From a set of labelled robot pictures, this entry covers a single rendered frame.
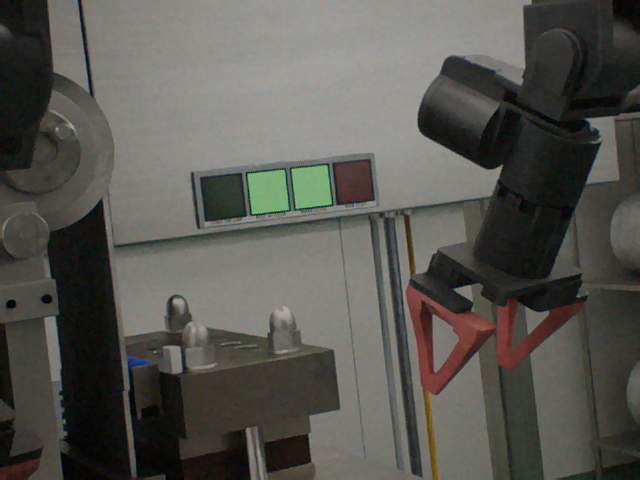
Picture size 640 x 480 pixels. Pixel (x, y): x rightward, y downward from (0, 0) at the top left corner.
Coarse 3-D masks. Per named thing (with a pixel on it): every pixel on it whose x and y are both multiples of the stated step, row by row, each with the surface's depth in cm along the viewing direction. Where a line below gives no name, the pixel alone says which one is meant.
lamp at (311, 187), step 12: (300, 168) 168; (312, 168) 169; (324, 168) 170; (300, 180) 168; (312, 180) 169; (324, 180) 170; (300, 192) 168; (312, 192) 169; (324, 192) 170; (300, 204) 168; (312, 204) 169; (324, 204) 170
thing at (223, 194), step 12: (204, 180) 163; (216, 180) 164; (228, 180) 164; (240, 180) 165; (204, 192) 163; (216, 192) 164; (228, 192) 164; (240, 192) 165; (216, 204) 164; (228, 204) 164; (240, 204) 165; (216, 216) 164; (228, 216) 164
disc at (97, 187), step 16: (64, 80) 123; (80, 96) 123; (96, 112) 124; (96, 128) 124; (112, 144) 125; (112, 160) 125; (0, 176) 120; (96, 176) 124; (96, 192) 124; (64, 208) 123; (80, 208) 123; (48, 224) 122; (64, 224) 123
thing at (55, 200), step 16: (64, 96) 123; (64, 112) 123; (80, 112) 123; (80, 128) 123; (80, 144) 123; (96, 144) 124; (96, 160) 124; (80, 176) 123; (0, 192) 120; (16, 192) 121; (48, 192) 122; (64, 192) 123; (80, 192) 123; (48, 208) 122
